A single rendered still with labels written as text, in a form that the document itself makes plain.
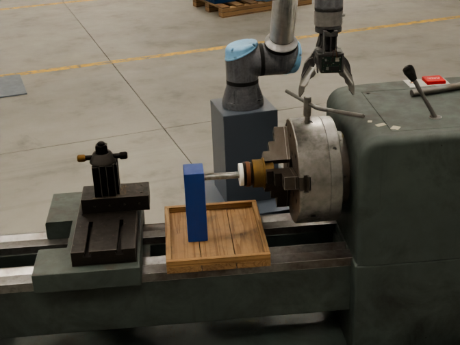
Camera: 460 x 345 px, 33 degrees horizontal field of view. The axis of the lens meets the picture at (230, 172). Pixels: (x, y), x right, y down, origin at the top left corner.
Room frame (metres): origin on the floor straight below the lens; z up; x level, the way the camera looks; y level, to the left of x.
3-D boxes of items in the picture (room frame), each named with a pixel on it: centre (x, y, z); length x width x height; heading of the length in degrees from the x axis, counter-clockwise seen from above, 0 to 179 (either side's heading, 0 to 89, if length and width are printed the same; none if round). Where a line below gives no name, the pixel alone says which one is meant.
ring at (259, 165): (2.14, -0.08, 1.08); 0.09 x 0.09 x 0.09; 4
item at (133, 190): (2.19, 0.35, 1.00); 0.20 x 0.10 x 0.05; 94
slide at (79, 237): (2.12, 0.38, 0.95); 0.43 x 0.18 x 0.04; 4
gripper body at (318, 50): (2.06, -0.28, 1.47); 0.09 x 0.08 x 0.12; 1
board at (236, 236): (2.13, 0.06, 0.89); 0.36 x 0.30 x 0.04; 4
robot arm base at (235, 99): (2.71, -0.06, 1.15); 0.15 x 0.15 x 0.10
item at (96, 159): (2.19, 0.38, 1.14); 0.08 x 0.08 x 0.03
